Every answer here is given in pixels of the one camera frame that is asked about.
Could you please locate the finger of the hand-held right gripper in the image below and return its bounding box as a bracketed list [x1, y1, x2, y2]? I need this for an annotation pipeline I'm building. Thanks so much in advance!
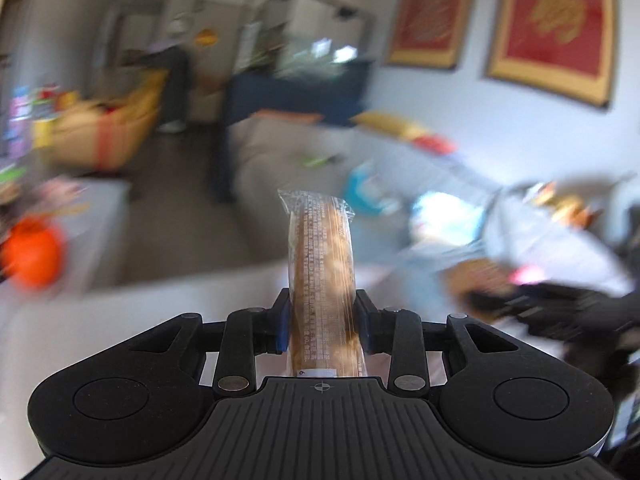
[462, 286, 540, 322]

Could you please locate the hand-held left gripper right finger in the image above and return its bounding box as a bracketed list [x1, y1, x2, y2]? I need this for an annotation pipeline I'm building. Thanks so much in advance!
[353, 289, 527, 394]

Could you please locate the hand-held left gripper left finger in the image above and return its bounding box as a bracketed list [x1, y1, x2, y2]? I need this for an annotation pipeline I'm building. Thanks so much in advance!
[126, 289, 292, 395]

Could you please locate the clear biscuit packet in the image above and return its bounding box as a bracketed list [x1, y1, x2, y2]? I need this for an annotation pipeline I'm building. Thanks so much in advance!
[277, 188, 369, 379]

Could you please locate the teal box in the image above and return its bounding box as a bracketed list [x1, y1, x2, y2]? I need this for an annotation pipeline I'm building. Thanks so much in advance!
[344, 164, 402, 217]

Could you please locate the grey sofa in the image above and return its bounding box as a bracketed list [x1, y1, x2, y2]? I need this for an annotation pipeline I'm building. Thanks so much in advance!
[235, 110, 501, 261]

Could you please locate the orange pumpkin bucket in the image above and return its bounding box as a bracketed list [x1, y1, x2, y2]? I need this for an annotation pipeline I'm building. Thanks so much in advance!
[0, 219, 67, 288]

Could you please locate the dark hanging coat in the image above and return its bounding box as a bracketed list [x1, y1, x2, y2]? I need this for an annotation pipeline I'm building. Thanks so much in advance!
[159, 44, 193, 135]

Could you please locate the yellow sofa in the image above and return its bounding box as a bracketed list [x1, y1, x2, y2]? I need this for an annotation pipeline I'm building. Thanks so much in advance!
[34, 71, 167, 172]

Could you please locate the red framed wall hanging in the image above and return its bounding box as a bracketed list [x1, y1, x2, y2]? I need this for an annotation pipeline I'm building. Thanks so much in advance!
[484, 0, 620, 109]
[386, 0, 482, 70]

